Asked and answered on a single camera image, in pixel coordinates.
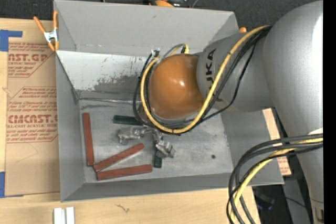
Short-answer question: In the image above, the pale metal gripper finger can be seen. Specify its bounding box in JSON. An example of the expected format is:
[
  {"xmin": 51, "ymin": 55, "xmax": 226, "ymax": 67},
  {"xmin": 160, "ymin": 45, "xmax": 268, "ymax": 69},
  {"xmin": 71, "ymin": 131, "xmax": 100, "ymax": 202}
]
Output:
[
  {"xmin": 117, "ymin": 126, "xmax": 145, "ymax": 138},
  {"xmin": 119, "ymin": 135, "xmax": 139, "ymax": 146}
]

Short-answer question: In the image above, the red-brown flat block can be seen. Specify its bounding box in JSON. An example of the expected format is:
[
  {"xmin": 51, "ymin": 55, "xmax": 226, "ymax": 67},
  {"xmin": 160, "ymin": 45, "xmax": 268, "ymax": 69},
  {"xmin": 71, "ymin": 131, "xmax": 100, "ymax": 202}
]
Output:
[
  {"xmin": 82, "ymin": 112, "xmax": 96, "ymax": 167},
  {"xmin": 92, "ymin": 143, "xmax": 145, "ymax": 173},
  {"xmin": 96, "ymin": 164, "xmax": 153, "ymax": 181}
]

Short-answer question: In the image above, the brown cardboard board, red print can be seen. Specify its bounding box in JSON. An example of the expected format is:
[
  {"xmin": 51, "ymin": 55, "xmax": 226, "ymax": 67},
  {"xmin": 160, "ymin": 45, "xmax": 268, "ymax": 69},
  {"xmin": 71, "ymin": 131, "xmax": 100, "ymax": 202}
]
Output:
[{"xmin": 0, "ymin": 17, "xmax": 292, "ymax": 198}]

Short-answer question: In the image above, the grey metal bin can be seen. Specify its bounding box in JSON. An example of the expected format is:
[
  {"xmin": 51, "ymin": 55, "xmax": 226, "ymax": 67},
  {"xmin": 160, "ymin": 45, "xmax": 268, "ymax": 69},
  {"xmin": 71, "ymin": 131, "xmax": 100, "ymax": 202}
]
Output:
[{"xmin": 53, "ymin": 0, "xmax": 286, "ymax": 202}]

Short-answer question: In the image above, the dark green flat block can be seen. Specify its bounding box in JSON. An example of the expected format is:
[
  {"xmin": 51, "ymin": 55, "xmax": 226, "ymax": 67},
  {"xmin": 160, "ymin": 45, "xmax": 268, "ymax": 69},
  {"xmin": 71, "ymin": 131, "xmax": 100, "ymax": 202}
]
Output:
[{"xmin": 113, "ymin": 115, "xmax": 141, "ymax": 125}]

